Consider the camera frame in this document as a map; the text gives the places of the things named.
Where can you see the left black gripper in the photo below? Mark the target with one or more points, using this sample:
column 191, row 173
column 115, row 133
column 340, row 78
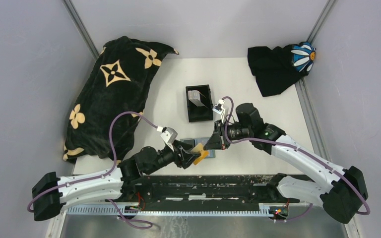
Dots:
column 186, row 155

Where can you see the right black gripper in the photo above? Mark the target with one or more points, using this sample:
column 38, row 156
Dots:
column 214, row 142

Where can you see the orange gold card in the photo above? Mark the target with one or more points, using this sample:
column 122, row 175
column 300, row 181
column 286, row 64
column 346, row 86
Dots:
column 200, row 152

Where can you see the black plastic bin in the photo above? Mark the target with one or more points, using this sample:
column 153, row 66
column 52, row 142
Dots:
column 198, row 114

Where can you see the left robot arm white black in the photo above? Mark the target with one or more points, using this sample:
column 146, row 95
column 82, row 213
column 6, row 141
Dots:
column 53, row 194

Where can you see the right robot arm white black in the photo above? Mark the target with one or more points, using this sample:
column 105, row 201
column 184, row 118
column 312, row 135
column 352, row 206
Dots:
column 341, row 192

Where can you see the stack of cards in bin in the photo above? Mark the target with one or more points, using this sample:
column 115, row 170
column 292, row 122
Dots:
column 197, row 98

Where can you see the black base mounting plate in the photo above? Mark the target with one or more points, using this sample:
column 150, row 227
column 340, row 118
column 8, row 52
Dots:
column 200, row 193

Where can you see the black cloth with daisy print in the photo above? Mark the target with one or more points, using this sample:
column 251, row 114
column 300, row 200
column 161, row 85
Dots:
column 275, row 70

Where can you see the black blanket with tan flowers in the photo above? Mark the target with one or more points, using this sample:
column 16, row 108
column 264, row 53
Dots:
column 109, row 107

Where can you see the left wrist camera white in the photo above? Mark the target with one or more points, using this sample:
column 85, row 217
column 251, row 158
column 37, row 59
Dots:
column 167, row 134

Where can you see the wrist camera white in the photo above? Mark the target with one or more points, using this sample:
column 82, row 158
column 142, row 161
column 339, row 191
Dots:
column 167, row 134
column 219, row 109

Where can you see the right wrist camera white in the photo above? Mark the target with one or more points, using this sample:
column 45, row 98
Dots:
column 219, row 109

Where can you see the aluminium rail frame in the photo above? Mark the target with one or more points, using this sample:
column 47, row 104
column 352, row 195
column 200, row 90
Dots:
column 102, row 218

